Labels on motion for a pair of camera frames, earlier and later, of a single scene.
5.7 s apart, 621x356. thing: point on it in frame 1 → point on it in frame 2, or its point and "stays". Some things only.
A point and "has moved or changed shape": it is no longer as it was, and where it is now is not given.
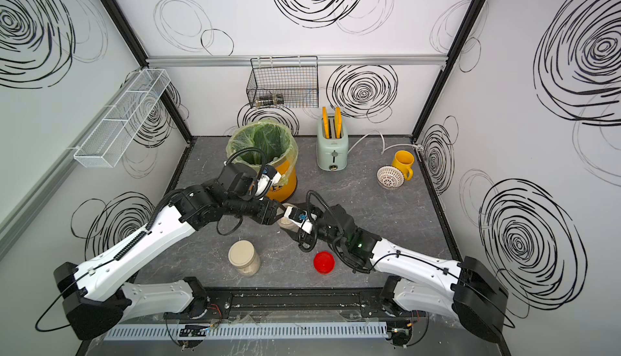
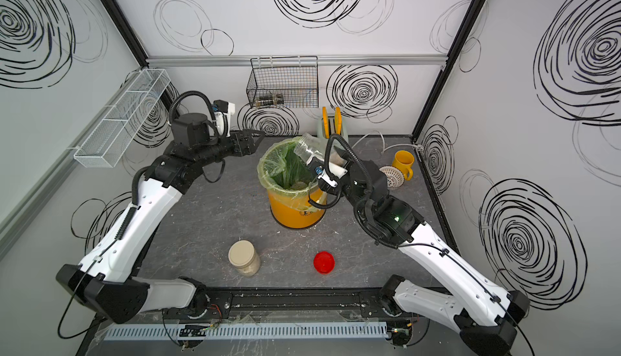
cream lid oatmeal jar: [242, 255] stays
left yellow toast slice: [326, 121] stays
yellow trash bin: [285, 188] has moved or changed shape
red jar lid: [324, 262] stays
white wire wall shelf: [107, 142] stays
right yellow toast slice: [338, 121] stays
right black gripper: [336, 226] → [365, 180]
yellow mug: [403, 161] stays
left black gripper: [269, 211] → [247, 138]
